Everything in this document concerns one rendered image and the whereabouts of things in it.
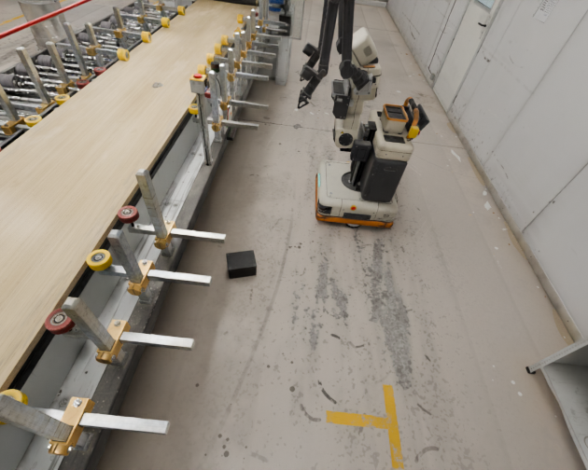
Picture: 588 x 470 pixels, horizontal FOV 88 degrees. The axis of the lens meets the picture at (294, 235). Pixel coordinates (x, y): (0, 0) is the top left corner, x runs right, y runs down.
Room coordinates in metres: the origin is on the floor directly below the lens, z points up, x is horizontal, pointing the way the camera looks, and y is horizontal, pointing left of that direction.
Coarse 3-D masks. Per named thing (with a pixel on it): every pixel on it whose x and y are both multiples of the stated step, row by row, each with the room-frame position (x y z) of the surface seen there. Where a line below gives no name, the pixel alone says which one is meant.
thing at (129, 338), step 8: (72, 328) 0.39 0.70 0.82; (64, 336) 0.37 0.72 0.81; (72, 336) 0.37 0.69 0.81; (80, 336) 0.37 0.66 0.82; (128, 336) 0.39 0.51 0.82; (136, 336) 0.40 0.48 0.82; (144, 336) 0.40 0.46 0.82; (152, 336) 0.40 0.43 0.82; (160, 336) 0.41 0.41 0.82; (136, 344) 0.38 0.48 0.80; (144, 344) 0.38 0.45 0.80; (152, 344) 0.38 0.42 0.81; (160, 344) 0.38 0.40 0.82; (168, 344) 0.38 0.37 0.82; (176, 344) 0.39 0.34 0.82; (184, 344) 0.39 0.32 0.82; (192, 344) 0.40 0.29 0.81
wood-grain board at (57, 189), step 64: (128, 64) 2.38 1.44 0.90; (192, 64) 2.56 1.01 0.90; (64, 128) 1.44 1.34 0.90; (128, 128) 1.53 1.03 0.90; (0, 192) 0.89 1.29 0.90; (64, 192) 0.95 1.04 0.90; (128, 192) 1.01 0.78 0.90; (0, 256) 0.58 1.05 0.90; (64, 256) 0.62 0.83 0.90; (0, 320) 0.35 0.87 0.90; (0, 384) 0.18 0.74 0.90
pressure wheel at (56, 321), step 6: (54, 312) 0.40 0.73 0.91; (60, 312) 0.40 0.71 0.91; (48, 318) 0.38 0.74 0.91; (54, 318) 0.38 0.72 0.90; (60, 318) 0.38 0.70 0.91; (66, 318) 0.39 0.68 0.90; (48, 324) 0.36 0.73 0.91; (54, 324) 0.36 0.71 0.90; (60, 324) 0.37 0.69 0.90; (66, 324) 0.37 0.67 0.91; (72, 324) 0.38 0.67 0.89; (54, 330) 0.35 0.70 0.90; (60, 330) 0.35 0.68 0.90; (66, 330) 0.36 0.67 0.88
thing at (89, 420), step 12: (36, 408) 0.15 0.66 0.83; (48, 408) 0.15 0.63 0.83; (60, 420) 0.13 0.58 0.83; (84, 420) 0.14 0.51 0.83; (96, 420) 0.14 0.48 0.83; (108, 420) 0.15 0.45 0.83; (120, 420) 0.15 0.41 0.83; (132, 420) 0.15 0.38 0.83; (144, 420) 0.16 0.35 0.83; (156, 420) 0.16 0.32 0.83; (144, 432) 0.13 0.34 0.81; (156, 432) 0.13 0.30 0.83
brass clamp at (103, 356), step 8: (112, 320) 0.43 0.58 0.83; (120, 320) 0.44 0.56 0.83; (112, 328) 0.40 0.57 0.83; (120, 328) 0.41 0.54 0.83; (128, 328) 0.43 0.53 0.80; (112, 336) 0.38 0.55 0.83; (120, 336) 0.39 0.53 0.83; (120, 344) 0.37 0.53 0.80; (104, 352) 0.32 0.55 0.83; (112, 352) 0.33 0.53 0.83; (96, 360) 0.30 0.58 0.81; (104, 360) 0.30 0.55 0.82; (112, 360) 0.31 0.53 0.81
